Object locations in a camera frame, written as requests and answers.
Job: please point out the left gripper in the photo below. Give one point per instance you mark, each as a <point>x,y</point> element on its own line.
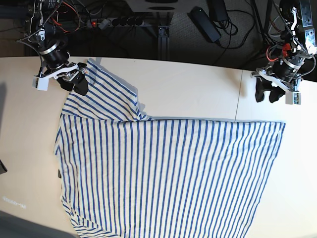
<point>264,82</point>

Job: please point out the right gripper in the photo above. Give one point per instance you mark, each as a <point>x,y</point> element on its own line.
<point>66,73</point>

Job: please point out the blue white striped T-shirt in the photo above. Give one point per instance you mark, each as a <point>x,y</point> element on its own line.
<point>125,174</point>

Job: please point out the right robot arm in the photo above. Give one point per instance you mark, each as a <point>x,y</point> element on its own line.
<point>46,34</point>

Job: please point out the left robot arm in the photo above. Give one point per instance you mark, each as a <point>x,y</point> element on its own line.
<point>282,75</point>

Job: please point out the black tripod stand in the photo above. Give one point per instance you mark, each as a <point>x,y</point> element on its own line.
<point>262,22</point>

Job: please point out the black power strip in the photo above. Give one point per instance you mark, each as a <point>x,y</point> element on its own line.
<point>115,22</point>

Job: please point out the black power adapter brick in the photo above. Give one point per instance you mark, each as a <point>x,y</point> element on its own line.
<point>204,25</point>

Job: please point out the black object at table edge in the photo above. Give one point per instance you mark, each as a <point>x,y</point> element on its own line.
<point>3,169</point>

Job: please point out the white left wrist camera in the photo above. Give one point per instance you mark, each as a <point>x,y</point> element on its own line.
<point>293,98</point>

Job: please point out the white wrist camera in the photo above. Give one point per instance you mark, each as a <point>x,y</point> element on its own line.
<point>293,98</point>
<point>41,84</point>

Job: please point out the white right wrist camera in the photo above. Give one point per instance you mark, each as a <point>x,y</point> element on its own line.
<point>41,84</point>

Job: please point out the aluminium profile post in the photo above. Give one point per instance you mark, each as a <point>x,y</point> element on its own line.
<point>163,43</point>

